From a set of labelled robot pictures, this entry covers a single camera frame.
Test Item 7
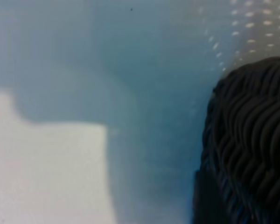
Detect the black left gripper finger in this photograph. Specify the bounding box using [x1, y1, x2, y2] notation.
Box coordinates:
[192, 170, 227, 224]

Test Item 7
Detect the dark brown woven basket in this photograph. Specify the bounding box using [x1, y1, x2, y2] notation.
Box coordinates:
[192, 55, 280, 224]

